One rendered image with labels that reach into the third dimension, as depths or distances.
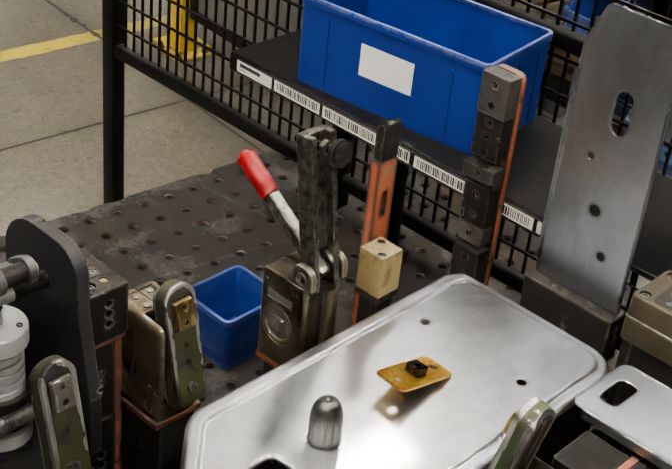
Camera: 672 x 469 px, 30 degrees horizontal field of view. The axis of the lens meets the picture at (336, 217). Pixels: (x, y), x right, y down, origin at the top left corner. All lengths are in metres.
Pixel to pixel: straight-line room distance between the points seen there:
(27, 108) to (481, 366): 2.74
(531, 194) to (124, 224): 0.74
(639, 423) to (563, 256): 0.24
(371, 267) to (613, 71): 0.32
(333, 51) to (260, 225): 0.44
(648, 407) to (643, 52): 0.36
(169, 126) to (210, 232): 1.80
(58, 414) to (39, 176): 2.44
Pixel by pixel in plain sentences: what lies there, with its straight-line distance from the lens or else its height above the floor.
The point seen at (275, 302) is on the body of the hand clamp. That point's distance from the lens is 1.33.
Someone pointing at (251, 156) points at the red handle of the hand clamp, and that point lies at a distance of 1.32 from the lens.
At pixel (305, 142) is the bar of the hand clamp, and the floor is 1.21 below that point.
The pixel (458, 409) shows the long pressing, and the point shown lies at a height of 1.00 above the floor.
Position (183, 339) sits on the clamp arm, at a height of 1.05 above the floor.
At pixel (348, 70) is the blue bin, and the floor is 1.08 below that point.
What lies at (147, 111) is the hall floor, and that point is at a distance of 3.88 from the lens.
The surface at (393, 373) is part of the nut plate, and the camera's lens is 1.25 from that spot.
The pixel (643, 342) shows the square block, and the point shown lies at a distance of 1.38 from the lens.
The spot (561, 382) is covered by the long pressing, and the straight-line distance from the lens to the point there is 1.31.
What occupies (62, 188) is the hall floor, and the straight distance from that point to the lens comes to 3.48.
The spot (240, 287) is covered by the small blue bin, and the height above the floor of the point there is 0.76.
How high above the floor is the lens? 1.80
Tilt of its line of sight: 32 degrees down
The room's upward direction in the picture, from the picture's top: 6 degrees clockwise
